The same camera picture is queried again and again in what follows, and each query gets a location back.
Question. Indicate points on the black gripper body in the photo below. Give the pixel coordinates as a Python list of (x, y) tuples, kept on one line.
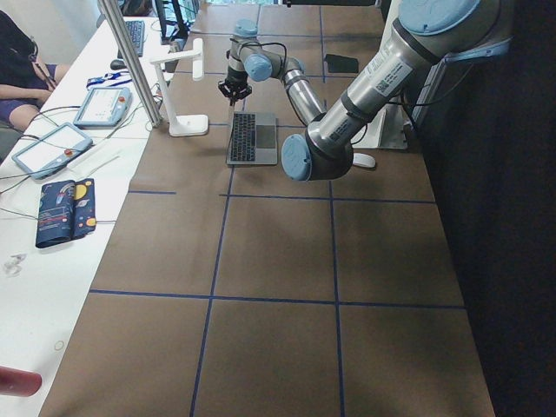
[(234, 89)]

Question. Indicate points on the grey laptop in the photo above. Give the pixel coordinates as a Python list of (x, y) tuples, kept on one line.
[(252, 138)]

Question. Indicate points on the black mouse pad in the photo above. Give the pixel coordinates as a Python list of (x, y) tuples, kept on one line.
[(341, 64)]

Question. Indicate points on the white computer mouse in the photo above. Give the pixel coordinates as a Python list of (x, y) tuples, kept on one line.
[(363, 161)]

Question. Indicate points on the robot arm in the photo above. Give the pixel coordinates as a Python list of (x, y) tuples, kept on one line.
[(423, 33), (250, 60)]

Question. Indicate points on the white desk lamp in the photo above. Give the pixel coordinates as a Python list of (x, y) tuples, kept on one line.
[(181, 125)]

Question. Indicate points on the black computer mouse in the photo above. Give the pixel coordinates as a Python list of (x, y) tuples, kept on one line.
[(118, 64)]

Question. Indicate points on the black keyboard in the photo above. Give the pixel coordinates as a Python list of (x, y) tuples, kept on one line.
[(136, 32)]

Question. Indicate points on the blue teach pendant far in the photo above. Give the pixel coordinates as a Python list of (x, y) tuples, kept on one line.
[(103, 108)]

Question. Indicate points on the blue teach pendant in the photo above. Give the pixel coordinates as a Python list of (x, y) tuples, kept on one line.
[(103, 108), (52, 152)]

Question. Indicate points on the blue teach pendant near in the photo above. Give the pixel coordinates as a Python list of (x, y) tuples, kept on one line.
[(52, 152)]

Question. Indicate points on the dark blue space pouch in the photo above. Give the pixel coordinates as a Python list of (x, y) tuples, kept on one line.
[(67, 211)]

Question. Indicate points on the seated person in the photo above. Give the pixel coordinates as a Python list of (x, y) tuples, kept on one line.
[(27, 82)]

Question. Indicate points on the red cylinder object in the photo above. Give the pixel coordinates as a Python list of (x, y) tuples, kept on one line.
[(16, 382)]

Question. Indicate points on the aluminium frame post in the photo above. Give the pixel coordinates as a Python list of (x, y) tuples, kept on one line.
[(115, 20)]

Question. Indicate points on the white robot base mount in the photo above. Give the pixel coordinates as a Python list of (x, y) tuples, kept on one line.
[(386, 131)]

